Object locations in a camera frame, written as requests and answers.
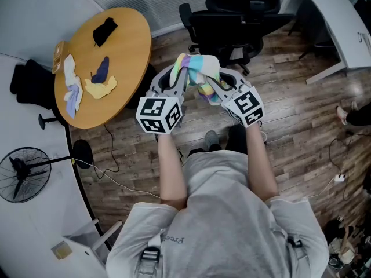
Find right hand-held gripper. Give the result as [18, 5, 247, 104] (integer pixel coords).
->
[206, 68, 265, 129]

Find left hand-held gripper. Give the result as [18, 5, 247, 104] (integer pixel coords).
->
[135, 67, 190, 135]

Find striped pastel clothes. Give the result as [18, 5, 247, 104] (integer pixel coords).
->
[169, 53, 230, 106]

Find black office chair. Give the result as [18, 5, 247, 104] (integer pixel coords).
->
[179, 0, 295, 76]

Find person's left forearm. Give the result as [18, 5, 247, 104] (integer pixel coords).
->
[157, 133, 188, 211]

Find person's right forearm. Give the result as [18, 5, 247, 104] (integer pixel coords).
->
[245, 123, 281, 204]

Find black low chair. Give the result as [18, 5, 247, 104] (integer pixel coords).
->
[9, 58, 59, 130]

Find round wooden table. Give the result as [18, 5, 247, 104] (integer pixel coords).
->
[54, 6, 153, 129]

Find person's black trousers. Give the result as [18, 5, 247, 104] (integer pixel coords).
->
[188, 125, 249, 159]

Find person's left grey shoe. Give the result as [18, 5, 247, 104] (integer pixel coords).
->
[205, 130, 220, 151]

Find navy cloth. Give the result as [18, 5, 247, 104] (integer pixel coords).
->
[90, 56, 110, 84]

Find yellow cloth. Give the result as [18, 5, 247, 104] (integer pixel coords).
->
[84, 75, 118, 100]

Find black cloth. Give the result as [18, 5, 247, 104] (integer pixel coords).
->
[92, 17, 119, 48]

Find lavender cloth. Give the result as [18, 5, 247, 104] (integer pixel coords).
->
[66, 84, 81, 120]

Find white cloth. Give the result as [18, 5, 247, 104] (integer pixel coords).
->
[63, 53, 83, 112]

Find wooden tissue box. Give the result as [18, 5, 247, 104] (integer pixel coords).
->
[52, 41, 66, 74]

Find white desk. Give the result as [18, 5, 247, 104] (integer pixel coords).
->
[279, 0, 371, 85]

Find person's grey t-shirt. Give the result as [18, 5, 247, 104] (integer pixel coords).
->
[106, 151, 330, 278]

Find black floor fan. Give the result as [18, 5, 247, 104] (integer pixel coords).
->
[0, 139, 94, 204]

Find white folding stand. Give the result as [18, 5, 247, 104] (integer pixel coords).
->
[62, 218, 124, 272]

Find yellow box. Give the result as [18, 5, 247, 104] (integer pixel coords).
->
[51, 241, 73, 261]

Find black and beige bag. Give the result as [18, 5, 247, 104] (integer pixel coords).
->
[324, 215, 371, 272]

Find black floor cable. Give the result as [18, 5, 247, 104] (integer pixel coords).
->
[329, 130, 353, 202]

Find white floor cable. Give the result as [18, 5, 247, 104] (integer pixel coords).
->
[307, 178, 337, 199]

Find grey harness strap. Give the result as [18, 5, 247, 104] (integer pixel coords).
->
[286, 235, 308, 278]
[136, 229, 170, 278]

